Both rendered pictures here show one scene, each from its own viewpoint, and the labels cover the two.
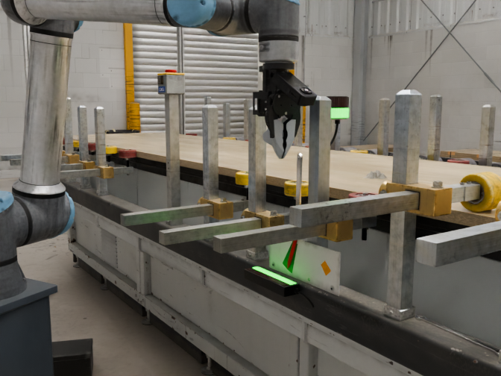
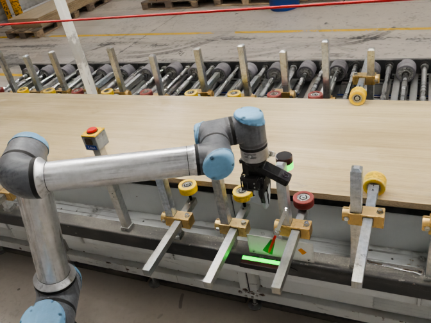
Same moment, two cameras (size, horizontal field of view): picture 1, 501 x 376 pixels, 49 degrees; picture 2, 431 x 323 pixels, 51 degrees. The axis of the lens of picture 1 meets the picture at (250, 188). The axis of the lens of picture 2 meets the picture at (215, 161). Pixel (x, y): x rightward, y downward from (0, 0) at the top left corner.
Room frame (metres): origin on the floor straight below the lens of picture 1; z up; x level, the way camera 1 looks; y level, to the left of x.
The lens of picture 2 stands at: (0.25, 0.61, 2.01)
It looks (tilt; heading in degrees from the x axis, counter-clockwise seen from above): 33 degrees down; 332
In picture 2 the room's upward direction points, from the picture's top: 12 degrees counter-clockwise
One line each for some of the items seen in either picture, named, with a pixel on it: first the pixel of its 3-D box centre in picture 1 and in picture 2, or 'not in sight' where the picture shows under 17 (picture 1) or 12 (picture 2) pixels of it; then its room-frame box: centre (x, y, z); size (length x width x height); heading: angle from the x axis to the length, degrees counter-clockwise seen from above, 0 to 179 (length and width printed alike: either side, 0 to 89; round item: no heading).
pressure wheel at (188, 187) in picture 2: (248, 189); (189, 193); (1.70, 0.01, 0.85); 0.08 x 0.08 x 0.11
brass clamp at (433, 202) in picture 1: (413, 197); (363, 215); (1.03, -0.31, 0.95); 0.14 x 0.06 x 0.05; 34
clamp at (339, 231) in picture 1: (325, 224); (293, 227); (1.24, -0.17, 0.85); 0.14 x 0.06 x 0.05; 34
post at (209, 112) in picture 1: (210, 183); (169, 205); (1.67, 0.12, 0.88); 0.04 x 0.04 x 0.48; 34
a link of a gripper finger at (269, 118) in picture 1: (274, 118); (262, 191); (1.23, -0.05, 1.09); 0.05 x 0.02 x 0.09; 124
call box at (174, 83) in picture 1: (171, 84); (95, 139); (1.89, 0.27, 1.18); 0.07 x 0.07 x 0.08; 34
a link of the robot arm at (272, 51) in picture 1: (277, 53); (254, 152); (1.26, -0.06, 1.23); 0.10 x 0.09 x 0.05; 124
